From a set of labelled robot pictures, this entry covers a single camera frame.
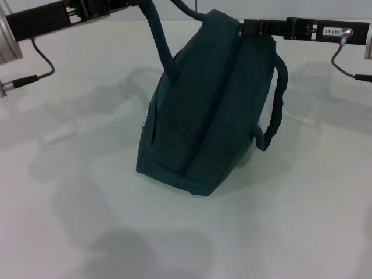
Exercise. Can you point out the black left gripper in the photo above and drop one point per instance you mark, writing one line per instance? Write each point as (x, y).
(43, 19)

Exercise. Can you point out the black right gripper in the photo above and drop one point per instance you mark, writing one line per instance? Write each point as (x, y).
(328, 30)

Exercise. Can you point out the dark teal lunch bag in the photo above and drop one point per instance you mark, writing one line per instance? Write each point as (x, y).
(209, 101)

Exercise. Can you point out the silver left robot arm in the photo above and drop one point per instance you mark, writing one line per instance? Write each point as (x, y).
(8, 37)

